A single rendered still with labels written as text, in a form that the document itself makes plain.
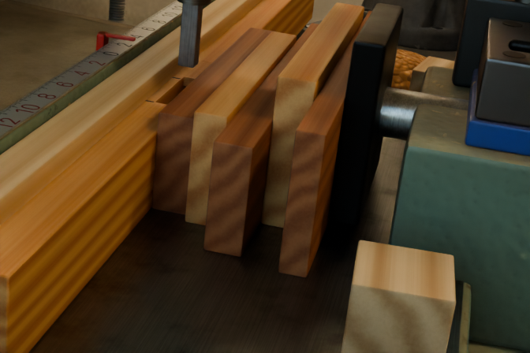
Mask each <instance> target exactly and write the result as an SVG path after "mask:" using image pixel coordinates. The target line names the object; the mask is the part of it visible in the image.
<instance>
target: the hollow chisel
mask: <svg viewBox="0 0 530 353"><path fill-rule="evenodd" d="M202 16H203V6H193V5H187V4H183V5H182V15H181V35H180V46H179V56H178V65H179V66H184V67H189V68H194V67H195V66H196V65H197V64H198V62H199V52H200V34H201V25H202Z"/></svg>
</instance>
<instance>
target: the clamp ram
mask: <svg viewBox="0 0 530 353"><path fill-rule="evenodd" d="M402 15H403V8H402V7H401V6H394V5H389V4H383V3H377V4H376V5H375V8H374V9H373V10H372V12H371V14H370V16H369V18H368V19H367V21H366V22H365V24H364V26H363V27H362V29H361V31H360V33H359V35H358V36H357V38H356V39H355V41H354V43H353V49H352V55H351V61H350V67H349V77H348V83H347V88H346V94H345V105H344V110H343V116H342V126H341V132H340V138H339V144H338V154H337V160H336V166H335V171H334V182H333V187H332V193H331V199H330V209H329V215H328V217H329V220H330V221H335V222H339V223H344V224H348V225H358V223H359V221H360V217H361V214H362V212H363V209H364V205H365V203H366V200H367V197H368V193H369V191H370V188H371V184H372V181H373V179H374V176H375V172H376V170H377V167H378V164H379V158H380V153H381V148H382V143H383V137H388V138H392V139H401V140H405V141H406V140H407V138H408V134H409V129H410V126H411V123H412V118H413V114H414V112H415V110H416V108H417V107H418V105H421V104H424V103H426V104H431V105H436V106H444V107H449V108H454V109H459V110H468V103H469V100H464V99H459V98H451V97H446V96H441V95H432V94H427V93H422V92H417V91H408V90H403V89H398V88H393V87H391V84H392V79H393V74H394V65H395V60H396V54H397V49H398V40H399V35H400V30H401V21H402Z"/></svg>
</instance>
